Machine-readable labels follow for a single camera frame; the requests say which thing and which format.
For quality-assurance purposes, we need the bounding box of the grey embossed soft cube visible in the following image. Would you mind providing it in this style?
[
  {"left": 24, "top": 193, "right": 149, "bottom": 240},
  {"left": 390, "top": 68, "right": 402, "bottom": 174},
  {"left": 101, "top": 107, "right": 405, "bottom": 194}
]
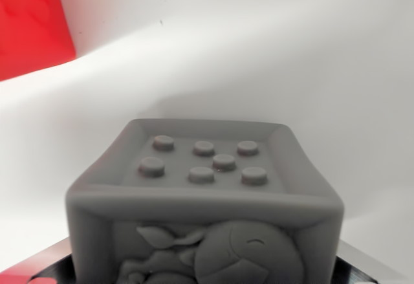
[{"left": 65, "top": 118, "right": 344, "bottom": 284}]

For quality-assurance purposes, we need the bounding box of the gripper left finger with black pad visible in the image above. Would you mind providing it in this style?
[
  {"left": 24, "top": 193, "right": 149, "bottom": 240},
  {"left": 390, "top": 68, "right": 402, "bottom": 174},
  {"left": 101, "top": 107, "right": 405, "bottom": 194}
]
[{"left": 1, "top": 235, "right": 76, "bottom": 284}]

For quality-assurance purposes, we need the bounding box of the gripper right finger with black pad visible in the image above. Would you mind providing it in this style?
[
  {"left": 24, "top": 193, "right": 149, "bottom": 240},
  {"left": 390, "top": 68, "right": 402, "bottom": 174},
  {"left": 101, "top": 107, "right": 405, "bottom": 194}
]
[{"left": 332, "top": 238, "right": 402, "bottom": 284}]

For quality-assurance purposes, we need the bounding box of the red soft cube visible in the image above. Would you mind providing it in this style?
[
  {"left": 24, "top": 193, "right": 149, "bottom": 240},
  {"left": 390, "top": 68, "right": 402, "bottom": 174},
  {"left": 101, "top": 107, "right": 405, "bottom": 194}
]
[{"left": 0, "top": 0, "right": 77, "bottom": 82}]

